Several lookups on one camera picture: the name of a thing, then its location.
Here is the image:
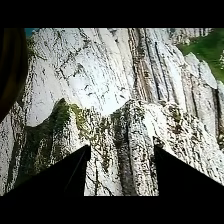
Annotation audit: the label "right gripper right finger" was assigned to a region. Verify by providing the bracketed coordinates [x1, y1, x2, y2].
[153, 143, 224, 197]

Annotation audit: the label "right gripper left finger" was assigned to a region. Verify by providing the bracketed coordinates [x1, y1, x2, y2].
[3, 144, 92, 197]

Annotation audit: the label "brown pants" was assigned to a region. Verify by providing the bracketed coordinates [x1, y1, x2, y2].
[0, 27, 30, 123]

